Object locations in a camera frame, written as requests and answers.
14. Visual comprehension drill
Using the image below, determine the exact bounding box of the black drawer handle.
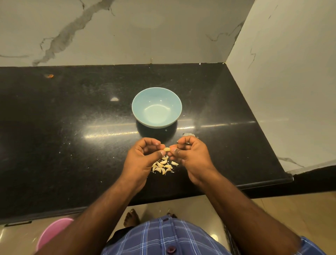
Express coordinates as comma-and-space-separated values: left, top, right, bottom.
5, 220, 32, 227

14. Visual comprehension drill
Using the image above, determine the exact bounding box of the person's left forearm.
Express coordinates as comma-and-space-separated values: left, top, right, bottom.
36, 179, 140, 255

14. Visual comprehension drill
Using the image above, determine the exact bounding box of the black cabinet trim strip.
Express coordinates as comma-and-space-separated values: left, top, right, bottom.
223, 218, 242, 255

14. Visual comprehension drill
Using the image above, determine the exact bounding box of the person's right forearm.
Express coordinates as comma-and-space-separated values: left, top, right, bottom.
201, 169, 302, 255

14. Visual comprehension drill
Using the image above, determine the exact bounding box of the person's left foot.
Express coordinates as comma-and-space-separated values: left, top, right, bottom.
123, 209, 140, 229

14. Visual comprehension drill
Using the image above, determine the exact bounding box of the pile of garlic skins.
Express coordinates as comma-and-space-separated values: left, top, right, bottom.
152, 156, 180, 175

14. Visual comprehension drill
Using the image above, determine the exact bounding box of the person's right hand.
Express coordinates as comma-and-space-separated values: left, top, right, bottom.
168, 136, 217, 184

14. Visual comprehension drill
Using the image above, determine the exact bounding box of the blue plaid shirt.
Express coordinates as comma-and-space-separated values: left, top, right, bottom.
102, 215, 327, 255

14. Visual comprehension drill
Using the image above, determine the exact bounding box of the pink plastic bucket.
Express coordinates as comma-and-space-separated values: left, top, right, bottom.
36, 218, 75, 251

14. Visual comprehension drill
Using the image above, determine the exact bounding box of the light blue bowl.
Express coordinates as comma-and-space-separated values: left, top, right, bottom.
132, 87, 183, 129

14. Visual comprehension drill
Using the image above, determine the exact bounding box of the person's left hand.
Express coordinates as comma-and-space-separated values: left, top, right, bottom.
121, 137, 168, 191

